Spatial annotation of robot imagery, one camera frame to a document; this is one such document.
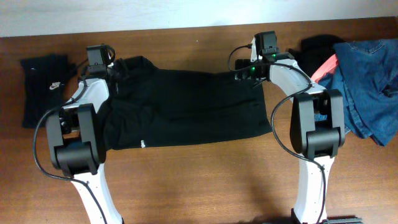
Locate black t-shirt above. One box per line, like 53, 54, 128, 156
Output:
98, 56, 271, 150

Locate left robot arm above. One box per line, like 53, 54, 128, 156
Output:
43, 44, 124, 223

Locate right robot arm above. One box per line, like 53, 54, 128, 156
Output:
233, 31, 363, 224

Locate black Nike sock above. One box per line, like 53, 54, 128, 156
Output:
20, 54, 76, 128

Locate pink paper tag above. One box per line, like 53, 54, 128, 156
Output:
311, 54, 339, 83

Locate blue denim jeans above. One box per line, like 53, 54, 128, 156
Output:
318, 39, 397, 146

